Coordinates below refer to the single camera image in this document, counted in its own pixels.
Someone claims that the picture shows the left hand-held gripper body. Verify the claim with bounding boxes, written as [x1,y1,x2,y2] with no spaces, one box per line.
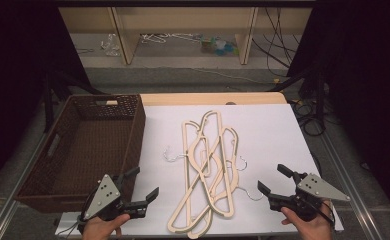
[82,173,150,222]

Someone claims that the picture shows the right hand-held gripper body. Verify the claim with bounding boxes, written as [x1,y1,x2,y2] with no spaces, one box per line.
[268,172,352,223]

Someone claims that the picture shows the brown woven plastic basket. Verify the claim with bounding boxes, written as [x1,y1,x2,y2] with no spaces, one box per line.
[15,94,147,214]

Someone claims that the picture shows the person's left hand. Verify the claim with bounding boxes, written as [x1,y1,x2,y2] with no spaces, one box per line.
[81,213,131,240]

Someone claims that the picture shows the person's right hand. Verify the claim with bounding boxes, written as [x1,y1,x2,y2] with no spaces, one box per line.
[280,200,335,240]

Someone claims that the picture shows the white table cover sheet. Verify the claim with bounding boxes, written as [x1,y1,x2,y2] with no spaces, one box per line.
[55,103,345,238]

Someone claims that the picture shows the black curtain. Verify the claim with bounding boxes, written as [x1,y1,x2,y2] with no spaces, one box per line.
[286,0,390,231]
[0,0,91,198]

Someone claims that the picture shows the clear plastic bag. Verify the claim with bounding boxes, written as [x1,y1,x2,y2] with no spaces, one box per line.
[100,33,121,57]

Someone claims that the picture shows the colourful plastic toy pile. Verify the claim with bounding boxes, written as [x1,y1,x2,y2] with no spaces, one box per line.
[200,35,240,57]

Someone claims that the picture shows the beige wooden shelf unit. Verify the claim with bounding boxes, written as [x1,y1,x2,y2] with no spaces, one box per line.
[58,6,314,66]

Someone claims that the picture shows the aluminium frame rail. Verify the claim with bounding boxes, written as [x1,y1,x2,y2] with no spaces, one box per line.
[317,131,386,240]
[0,133,49,240]

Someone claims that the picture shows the coiled black cable bundle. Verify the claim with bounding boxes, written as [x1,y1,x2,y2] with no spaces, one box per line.
[289,98,328,138]

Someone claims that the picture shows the left hand-held gripper cable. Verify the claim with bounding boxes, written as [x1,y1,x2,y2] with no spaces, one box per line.
[54,214,86,236]

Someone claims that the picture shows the thin white floor cable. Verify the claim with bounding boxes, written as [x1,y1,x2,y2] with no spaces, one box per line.
[182,66,277,85]

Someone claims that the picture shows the hanging black cable bundle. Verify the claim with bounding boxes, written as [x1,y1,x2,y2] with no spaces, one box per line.
[251,7,301,78]

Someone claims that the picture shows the white wire hanger pile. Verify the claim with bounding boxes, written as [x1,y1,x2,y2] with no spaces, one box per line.
[140,33,202,45]

